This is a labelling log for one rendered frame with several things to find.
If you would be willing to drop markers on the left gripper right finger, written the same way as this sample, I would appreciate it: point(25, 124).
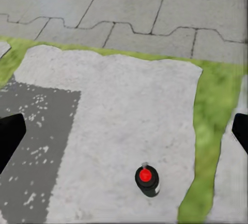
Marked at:
point(240, 130)

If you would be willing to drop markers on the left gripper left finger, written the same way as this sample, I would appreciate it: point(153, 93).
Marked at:
point(12, 130)

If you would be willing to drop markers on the pesticide atomizer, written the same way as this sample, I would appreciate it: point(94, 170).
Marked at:
point(148, 180)

